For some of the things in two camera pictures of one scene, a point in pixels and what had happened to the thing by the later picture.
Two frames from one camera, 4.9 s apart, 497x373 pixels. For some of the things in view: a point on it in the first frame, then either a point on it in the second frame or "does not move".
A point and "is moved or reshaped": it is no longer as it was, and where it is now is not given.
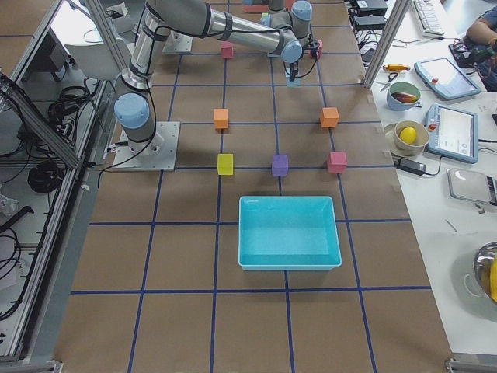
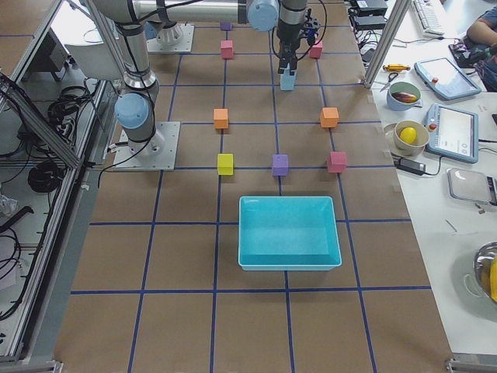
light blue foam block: (293, 84) is moved or reshaped
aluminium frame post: (397, 15) does not move
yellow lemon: (408, 134) does not move
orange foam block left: (328, 117) does not move
